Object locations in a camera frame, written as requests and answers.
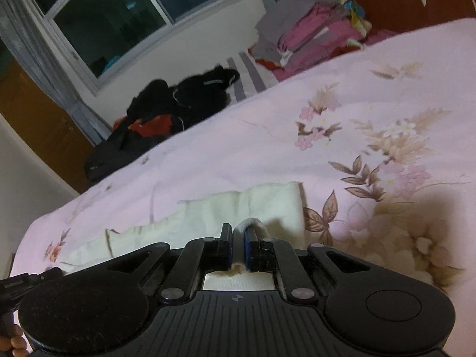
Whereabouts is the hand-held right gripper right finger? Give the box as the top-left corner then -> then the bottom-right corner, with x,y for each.
243,227 -> 372,303

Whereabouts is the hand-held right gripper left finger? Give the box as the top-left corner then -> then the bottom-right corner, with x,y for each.
100,223 -> 234,304

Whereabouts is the white knit sweater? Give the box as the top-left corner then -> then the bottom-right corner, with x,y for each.
65,181 -> 307,291

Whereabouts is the pile of black clothes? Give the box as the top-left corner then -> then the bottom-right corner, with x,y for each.
84,65 -> 242,187

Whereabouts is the pile of folded clothes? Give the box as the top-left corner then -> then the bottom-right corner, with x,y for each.
247,0 -> 398,82

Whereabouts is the person's left hand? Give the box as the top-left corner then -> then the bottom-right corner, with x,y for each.
0,325 -> 31,357

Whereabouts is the red garment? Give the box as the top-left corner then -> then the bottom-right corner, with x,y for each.
113,115 -> 174,142

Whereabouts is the brown wooden door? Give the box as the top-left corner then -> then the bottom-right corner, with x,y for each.
0,41 -> 98,195

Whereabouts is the grey striped sheet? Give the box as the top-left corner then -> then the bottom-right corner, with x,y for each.
222,50 -> 276,102

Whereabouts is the pink floral bed sheet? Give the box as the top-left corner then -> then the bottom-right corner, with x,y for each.
7,17 -> 476,357

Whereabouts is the window with white frame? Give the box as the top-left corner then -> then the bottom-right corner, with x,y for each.
26,0 -> 261,87

